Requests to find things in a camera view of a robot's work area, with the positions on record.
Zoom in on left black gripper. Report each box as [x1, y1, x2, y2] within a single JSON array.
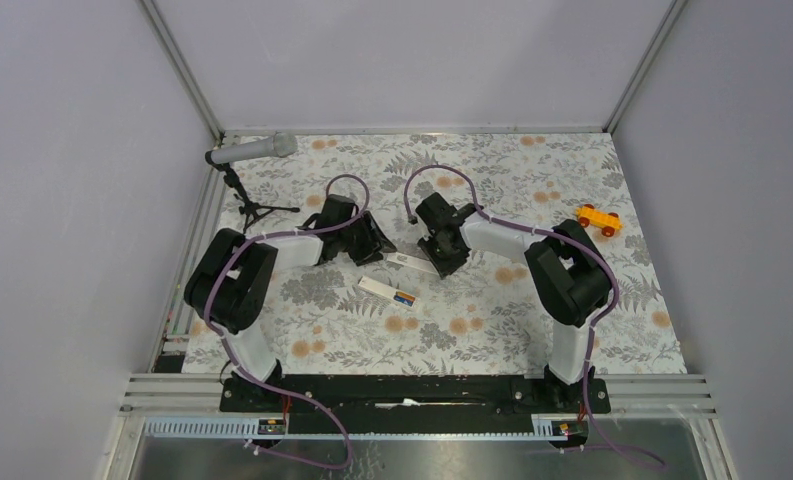
[[337, 211, 396, 266]]

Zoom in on white remote control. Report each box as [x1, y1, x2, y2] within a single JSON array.
[[358, 276, 418, 310]]

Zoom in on blue battery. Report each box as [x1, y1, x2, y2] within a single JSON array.
[[394, 295, 415, 307]]

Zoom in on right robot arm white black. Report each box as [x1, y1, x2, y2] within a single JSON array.
[[408, 193, 616, 412]]

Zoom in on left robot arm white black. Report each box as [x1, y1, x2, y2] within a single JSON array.
[[183, 194, 396, 411]]

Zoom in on floral patterned table mat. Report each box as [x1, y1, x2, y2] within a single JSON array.
[[197, 133, 689, 378]]

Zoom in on black microphone tripod stand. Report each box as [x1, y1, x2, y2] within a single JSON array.
[[214, 164, 301, 233]]

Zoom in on grey microphone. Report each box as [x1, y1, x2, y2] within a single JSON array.
[[205, 132, 298, 166]]

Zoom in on yellow toy car red wheels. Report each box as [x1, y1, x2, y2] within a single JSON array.
[[575, 204, 624, 237]]

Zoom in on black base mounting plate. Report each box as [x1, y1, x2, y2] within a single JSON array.
[[219, 374, 611, 435]]

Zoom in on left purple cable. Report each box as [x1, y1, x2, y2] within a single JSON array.
[[202, 174, 371, 472]]

